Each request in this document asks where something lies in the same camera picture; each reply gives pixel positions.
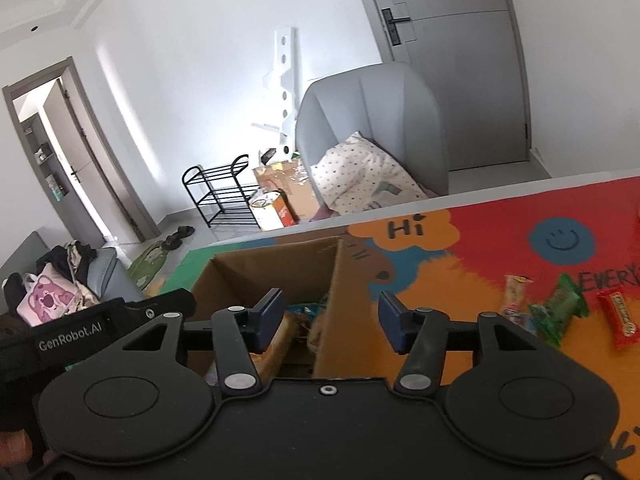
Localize pile of dark clothes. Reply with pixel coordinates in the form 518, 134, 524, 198
35, 241, 98, 291

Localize black metal shoe rack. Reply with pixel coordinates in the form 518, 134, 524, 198
181, 154, 261, 228

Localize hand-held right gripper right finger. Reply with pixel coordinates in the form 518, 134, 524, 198
378, 291, 543, 400

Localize grey armchair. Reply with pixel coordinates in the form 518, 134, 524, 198
295, 62, 451, 201

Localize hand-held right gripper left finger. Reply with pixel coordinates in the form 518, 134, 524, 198
120, 288, 285, 401

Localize grey door frame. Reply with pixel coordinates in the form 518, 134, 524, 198
2, 56, 161, 261

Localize blue snack packet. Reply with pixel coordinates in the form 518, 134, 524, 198
287, 301, 331, 318

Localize shelf unit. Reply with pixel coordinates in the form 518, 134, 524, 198
22, 115, 68, 201

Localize brown cardboard box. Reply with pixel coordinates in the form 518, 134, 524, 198
190, 235, 373, 381

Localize white polka-dot pillow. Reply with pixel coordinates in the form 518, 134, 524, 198
311, 131, 431, 216

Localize pink printed bag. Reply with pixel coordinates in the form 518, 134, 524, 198
17, 262, 83, 328

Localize slim beige snack packet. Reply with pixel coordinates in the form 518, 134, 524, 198
502, 275, 533, 320

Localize dark green snack packet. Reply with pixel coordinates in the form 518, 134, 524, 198
529, 274, 590, 348

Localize person's left hand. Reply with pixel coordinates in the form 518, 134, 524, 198
0, 430, 56, 478

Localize grey open door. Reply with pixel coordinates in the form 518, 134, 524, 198
42, 80, 118, 241

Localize white board with holes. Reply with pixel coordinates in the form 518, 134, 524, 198
250, 27, 306, 156

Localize green floor mat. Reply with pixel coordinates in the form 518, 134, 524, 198
130, 242, 168, 288

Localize brown paper bag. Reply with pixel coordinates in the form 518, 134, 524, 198
252, 155, 321, 223

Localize black door handle lock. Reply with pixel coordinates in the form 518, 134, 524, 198
381, 7, 413, 47

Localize colourful printed table mat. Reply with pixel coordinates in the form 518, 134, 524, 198
127, 176, 640, 480

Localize white bag with red print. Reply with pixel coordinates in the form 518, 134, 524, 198
250, 189, 299, 231

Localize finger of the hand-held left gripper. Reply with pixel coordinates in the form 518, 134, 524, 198
125, 289, 197, 331

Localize small red snack packet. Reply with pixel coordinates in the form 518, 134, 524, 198
596, 285, 640, 351

